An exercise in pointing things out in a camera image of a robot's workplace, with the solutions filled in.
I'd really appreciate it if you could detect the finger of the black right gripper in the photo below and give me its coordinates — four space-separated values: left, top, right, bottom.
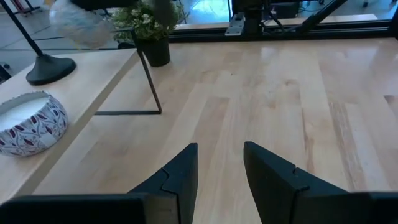
152 0 175 30
69 0 140 11

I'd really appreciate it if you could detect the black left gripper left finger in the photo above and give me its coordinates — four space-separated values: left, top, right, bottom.
127 142 200 224

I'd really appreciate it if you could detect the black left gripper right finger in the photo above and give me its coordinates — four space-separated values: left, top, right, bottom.
243 141 371 224

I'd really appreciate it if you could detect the black candlestick holder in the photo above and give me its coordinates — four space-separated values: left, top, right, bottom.
0 0 77 86

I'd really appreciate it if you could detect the green potted plant black pot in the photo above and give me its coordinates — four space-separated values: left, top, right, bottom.
111 0 187 68

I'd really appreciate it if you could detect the silver aluminium mounting bracket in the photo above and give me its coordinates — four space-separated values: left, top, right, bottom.
224 12 246 37

